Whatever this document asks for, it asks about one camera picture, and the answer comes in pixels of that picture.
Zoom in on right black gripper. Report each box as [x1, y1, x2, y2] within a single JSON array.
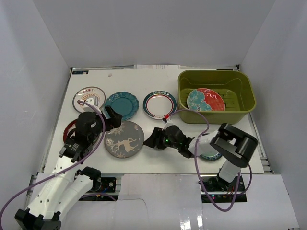
[[143, 127, 180, 150]]

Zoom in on teal scalloped plate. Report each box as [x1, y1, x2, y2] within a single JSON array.
[[105, 92, 139, 121]]

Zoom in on grey deer plate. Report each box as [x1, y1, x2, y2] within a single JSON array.
[[105, 121, 144, 159]]

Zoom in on orange sunburst white plate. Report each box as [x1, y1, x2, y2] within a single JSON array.
[[72, 86, 106, 113]]

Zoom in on white plate teal red rim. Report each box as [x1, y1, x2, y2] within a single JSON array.
[[142, 91, 177, 120]]

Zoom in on dark red round plate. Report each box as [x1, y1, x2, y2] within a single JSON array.
[[63, 118, 101, 150]]

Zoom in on small teal patterned plate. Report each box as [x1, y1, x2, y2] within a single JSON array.
[[200, 151, 222, 161]]

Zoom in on red and teal floral plate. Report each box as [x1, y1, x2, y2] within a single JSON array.
[[187, 88, 225, 112]]

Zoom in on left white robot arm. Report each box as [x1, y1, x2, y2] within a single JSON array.
[[15, 106, 122, 230]]

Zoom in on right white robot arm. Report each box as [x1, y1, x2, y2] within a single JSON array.
[[143, 123, 258, 191]]

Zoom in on olive green plastic bin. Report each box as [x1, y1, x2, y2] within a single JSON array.
[[178, 70, 257, 124]]

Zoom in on dark label sticker left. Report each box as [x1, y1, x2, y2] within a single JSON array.
[[71, 70, 89, 75]]

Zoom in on white papers at back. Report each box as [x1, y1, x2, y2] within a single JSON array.
[[134, 64, 181, 70]]

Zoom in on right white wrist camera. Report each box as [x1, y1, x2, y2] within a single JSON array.
[[162, 115, 173, 125]]

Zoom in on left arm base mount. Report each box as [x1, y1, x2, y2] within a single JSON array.
[[79, 177, 118, 201]]

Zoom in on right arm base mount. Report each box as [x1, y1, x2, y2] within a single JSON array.
[[202, 176, 247, 203]]

